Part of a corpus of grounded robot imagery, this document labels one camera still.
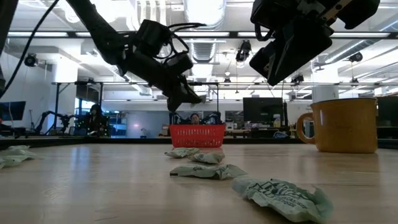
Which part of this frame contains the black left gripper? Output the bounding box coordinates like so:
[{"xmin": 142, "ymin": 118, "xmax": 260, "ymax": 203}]
[{"xmin": 124, "ymin": 51, "xmax": 205, "ymax": 113}]

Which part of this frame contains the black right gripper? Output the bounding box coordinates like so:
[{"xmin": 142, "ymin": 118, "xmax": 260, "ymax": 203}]
[{"xmin": 248, "ymin": 0, "xmax": 381, "ymax": 87}]

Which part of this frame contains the black overhead light bar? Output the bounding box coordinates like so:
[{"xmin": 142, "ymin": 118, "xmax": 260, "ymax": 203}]
[{"xmin": 6, "ymin": 30, "xmax": 398, "ymax": 40}]

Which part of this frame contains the red plastic basket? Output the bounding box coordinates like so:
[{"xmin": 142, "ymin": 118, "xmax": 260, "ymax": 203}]
[{"xmin": 169, "ymin": 124, "xmax": 226, "ymax": 148}]

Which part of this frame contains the large black monitor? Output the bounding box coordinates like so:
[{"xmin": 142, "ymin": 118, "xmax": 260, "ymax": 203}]
[{"xmin": 243, "ymin": 97, "xmax": 289, "ymax": 128}]

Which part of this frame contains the yellow enamel mug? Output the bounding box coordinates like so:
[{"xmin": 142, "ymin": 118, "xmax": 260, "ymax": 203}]
[{"xmin": 295, "ymin": 98, "xmax": 379, "ymax": 154}]

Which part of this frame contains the dark blue monitor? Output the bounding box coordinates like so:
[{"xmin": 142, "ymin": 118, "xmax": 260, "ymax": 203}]
[{"xmin": 0, "ymin": 101, "xmax": 27, "ymax": 121}]

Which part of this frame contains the black background rig frame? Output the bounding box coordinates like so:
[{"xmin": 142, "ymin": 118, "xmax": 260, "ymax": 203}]
[
  {"xmin": 186, "ymin": 82, "xmax": 220, "ymax": 125},
  {"xmin": 51, "ymin": 80, "xmax": 105, "ymax": 138}
]

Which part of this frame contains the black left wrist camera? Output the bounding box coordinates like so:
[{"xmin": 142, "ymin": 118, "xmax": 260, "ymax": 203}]
[{"xmin": 136, "ymin": 19, "xmax": 174, "ymax": 57}]

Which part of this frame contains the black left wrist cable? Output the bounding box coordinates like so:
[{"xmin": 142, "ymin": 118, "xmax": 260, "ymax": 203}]
[{"xmin": 155, "ymin": 21, "xmax": 206, "ymax": 62}]

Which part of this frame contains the black aluminium table frame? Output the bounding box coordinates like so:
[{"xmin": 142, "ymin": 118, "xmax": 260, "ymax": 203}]
[{"xmin": 0, "ymin": 135, "xmax": 398, "ymax": 151}]

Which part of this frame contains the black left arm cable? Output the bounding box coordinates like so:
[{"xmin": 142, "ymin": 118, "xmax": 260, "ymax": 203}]
[{"xmin": 0, "ymin": 0, "xmax": 60, "ymax": 99}]

